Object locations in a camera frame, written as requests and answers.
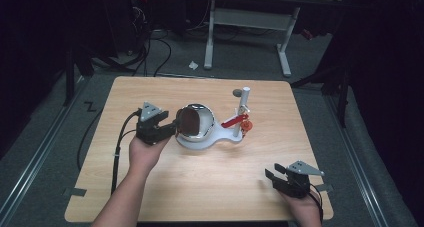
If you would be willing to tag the white paper scrap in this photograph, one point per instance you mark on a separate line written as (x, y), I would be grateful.
(193, 65)

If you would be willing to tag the white-framed desk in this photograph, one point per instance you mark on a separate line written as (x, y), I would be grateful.
(248, 18)

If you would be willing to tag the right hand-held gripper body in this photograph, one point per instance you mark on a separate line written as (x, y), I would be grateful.
(296, 185)

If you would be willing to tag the metal floor rail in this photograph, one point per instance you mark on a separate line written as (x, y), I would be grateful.
(36, 153)
(360, 160)

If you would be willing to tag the person's right hand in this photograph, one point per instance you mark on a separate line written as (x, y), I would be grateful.
(305, 210)

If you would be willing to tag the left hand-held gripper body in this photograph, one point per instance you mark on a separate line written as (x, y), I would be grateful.
(151, 128)

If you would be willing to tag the grey tape strip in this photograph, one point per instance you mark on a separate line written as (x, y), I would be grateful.
(75, 192)
(324, 188)

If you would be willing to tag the white stand with pegs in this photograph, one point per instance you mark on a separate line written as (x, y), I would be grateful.
(220, 137)

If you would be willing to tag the shiny silver bowl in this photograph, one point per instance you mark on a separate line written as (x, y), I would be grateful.
(205, 120)

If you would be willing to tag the dark round sticker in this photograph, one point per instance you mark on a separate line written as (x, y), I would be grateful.
(237, 93)

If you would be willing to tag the person's left hand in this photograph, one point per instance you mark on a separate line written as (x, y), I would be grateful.
(146, 155)

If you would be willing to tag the brown leather wallet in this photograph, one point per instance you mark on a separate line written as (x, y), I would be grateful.
(189, 121)

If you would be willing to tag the black computer tower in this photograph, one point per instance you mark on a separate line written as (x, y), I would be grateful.
(128, 18)

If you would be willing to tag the black stand leg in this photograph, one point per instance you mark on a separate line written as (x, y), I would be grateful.
(343, 97)
(69, 77)

